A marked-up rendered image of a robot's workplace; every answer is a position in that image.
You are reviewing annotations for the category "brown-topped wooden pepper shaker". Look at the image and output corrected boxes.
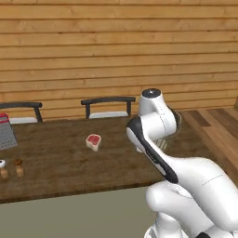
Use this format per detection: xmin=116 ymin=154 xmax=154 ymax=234
xmin=13 ymin=158 xmax=25 ymax=179

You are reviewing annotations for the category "white-topped wooden salt shaker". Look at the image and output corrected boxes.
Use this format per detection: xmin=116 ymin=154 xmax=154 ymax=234
xmin=0 ymin=159 xmax=10 ymax=180

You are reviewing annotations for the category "raw red steak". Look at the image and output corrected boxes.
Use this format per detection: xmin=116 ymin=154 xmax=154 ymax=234
xmin=85 ymin=133 xmax=102 ymax=153

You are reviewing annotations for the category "grey grater with red handle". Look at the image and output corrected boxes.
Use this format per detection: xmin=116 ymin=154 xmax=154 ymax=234
xmin=0 ymin=112 xmax=20 ymax=152

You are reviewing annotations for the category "black chair with white seat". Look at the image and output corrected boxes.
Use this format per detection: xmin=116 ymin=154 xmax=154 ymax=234
xmin=0 ymin=101 xmax=44 ymax=125
xmin=80 ymin=96 xmax=137 ymax=120

